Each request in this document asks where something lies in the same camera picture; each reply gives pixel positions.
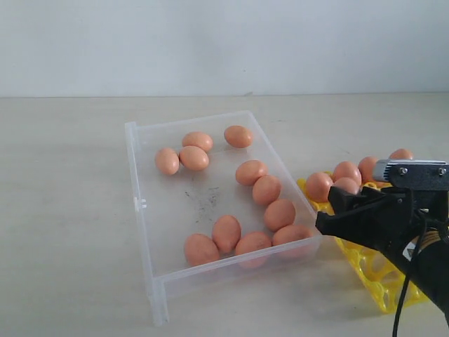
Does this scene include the yellow plastic egg tray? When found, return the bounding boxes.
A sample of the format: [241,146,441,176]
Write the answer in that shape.
[297,178,429,314]

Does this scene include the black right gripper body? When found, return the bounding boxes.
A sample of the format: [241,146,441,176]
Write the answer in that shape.
[361,187,448,274]

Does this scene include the brown egg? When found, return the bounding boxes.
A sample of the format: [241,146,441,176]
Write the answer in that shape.
[332,161,362,186]
[272,225,313,259]
[389,148,414,160]
[224,125,253,148]
[234,231,272,269]
[358,156,378,183]
[235,159,268,186]
[305,172,333,203]
[333,177,360,194]
[154,147,180,176]
[252,175,282,206]
[264,199,296,232]
[184,233,220,267]
[179,145,209,171]
[212,215,241,254]
[182,131,213,152]

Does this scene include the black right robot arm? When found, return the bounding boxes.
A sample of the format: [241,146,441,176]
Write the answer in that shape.
[316,187,448,314]

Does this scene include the clear plastic box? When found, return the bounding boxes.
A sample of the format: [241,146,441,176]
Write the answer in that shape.
[125,111,321,326]

